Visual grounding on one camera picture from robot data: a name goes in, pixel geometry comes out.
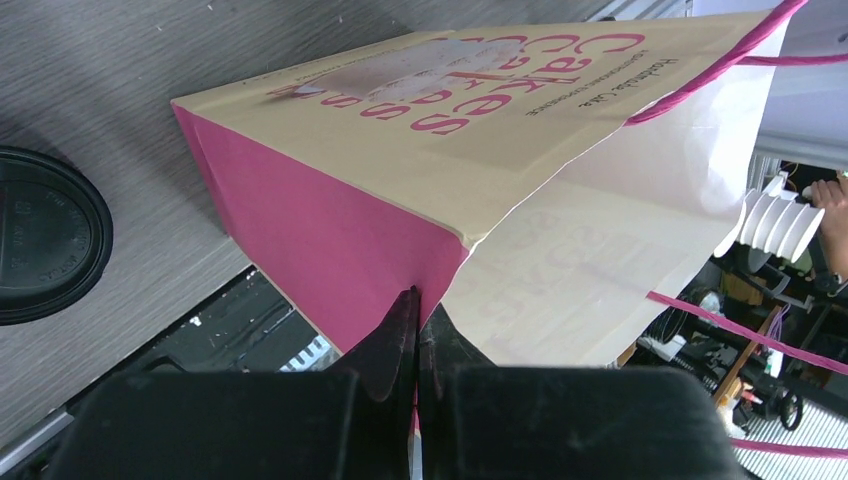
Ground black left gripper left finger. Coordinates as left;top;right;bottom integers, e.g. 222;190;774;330
46;288;421;479

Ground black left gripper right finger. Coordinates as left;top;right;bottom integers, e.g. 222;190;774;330
418;309;746;479

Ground paper gift bag pink handles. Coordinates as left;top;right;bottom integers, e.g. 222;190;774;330
170;0;848;460

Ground stack of black lids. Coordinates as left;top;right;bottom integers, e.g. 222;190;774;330
1;146;114;326

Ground person hand in background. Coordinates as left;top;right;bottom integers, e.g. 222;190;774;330
811;173;847;280

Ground white ribbed spool background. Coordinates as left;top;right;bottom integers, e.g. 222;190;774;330
713;172;825;262

